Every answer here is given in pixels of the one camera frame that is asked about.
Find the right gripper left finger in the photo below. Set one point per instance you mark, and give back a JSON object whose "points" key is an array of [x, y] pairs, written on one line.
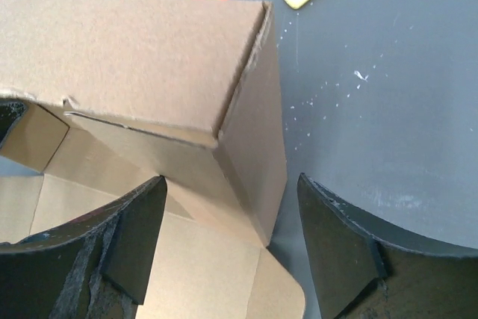
{"points": [[95, 266]]}

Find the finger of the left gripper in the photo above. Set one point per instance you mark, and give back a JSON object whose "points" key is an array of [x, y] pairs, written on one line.
{"points": [[11, 112]]}

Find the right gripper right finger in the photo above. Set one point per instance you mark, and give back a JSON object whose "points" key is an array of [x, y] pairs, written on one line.
{"points": [[365, 267]]}

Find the brown cardboard box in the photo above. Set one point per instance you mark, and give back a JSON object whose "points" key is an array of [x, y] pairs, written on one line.
{"points": [[121, 91]]}

